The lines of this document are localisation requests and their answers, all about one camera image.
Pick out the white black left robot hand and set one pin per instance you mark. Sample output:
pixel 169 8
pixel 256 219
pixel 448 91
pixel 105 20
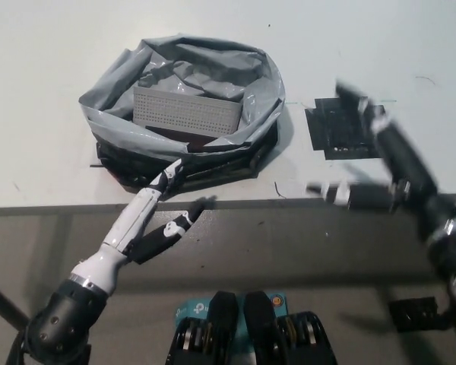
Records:
pixel 131 220

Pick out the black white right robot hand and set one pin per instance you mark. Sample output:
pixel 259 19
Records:
pixel 406 171

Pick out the grey perforated rectangular plastic basket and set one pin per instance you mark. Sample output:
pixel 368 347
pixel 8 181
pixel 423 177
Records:
pixel 182 114

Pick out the grey and black plastic bag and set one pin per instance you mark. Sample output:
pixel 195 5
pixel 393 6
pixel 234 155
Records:
pixel 110 95

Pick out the black table tape patch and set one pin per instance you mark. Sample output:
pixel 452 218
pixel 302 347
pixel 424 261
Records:
pixel 338 129

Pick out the black teal robot torso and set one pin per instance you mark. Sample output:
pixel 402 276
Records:
pixel 228 315

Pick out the black metal table leg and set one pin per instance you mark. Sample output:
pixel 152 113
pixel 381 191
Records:
pixel 0 300

